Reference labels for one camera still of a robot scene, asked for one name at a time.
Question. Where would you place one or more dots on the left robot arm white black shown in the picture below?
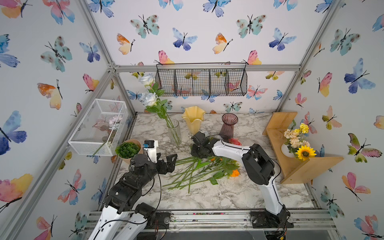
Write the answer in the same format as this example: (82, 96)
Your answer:
(121, 217)

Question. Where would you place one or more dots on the metal base rail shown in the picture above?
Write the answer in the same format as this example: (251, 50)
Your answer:
(237, 220)

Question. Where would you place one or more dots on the pile of green flower stems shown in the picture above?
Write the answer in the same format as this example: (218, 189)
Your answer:
(193, 171)

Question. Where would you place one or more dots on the white rose stem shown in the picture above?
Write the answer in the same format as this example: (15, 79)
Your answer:
(150, 82)
(155, 104)

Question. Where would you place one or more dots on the white mesh wall basket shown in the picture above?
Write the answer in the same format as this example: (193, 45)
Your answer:
(100, 129)

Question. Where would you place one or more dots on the yellow ruffled vase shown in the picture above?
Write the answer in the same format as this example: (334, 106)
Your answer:
(194, 116)

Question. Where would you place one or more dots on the pink artificial rose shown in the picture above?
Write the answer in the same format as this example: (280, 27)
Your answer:
(234, 141)

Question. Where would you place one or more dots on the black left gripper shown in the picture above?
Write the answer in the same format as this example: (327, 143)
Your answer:
(169, 167)

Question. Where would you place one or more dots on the clear glass vase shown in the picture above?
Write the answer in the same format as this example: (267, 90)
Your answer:
(173, 127)

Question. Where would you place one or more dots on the purple ribbed glass vase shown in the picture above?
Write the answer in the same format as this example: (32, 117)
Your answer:
(227, 130)

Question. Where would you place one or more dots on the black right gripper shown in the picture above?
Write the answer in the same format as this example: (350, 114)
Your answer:
(192, 151)

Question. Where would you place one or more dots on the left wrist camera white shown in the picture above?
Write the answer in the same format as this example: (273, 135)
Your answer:
(150, 149)

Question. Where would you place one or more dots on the black wire wall basket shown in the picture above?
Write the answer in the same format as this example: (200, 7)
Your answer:
(203, 79)

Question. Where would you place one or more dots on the potted green succulent plant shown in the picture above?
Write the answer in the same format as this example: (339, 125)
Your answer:
(128, 149)

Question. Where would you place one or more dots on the wooden corner shelf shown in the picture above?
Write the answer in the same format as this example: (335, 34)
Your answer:
(295, 170)

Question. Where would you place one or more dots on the orange flower front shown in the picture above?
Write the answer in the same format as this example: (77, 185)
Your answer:
(235, 173)

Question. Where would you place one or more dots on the sunflower bouquet in white vase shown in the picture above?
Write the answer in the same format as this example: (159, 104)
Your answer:
(297, 143)

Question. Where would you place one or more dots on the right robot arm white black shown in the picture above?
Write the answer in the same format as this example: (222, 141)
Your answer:
(260, 169)

